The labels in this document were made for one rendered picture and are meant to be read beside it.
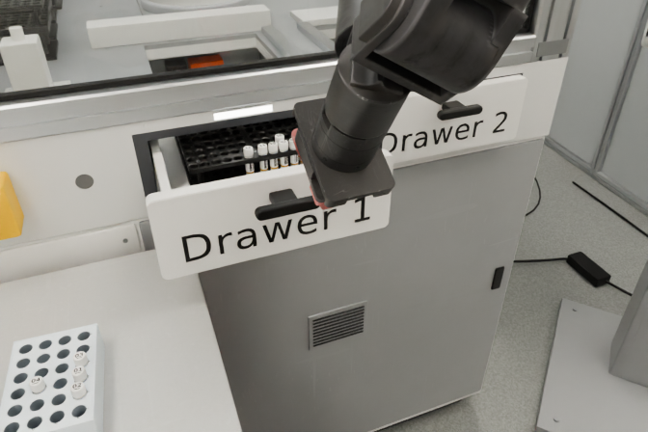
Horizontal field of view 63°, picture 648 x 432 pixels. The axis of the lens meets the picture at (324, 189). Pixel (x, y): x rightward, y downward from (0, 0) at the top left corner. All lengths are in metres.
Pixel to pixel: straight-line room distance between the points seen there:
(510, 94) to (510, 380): 0.94
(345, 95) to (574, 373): 1.38
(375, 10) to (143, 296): 0.50
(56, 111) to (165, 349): 0.31
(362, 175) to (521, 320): 1.39
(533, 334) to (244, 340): 1.03
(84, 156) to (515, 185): 0.74
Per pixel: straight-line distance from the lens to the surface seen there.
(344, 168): 0.45
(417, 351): 1.23
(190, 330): 0.67
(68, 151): 0.73
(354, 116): 0.39
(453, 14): 0.34
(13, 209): 0.73
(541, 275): 1.99
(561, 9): 0.95
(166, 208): 0.59
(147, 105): 0.71
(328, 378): 1.16
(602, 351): 1.75
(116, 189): 0.76
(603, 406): 1.63
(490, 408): 1.57
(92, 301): 0.74
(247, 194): 0.60
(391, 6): 0.33
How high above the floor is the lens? 1.24
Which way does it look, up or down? 33 degrees down
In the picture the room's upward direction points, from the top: straight up
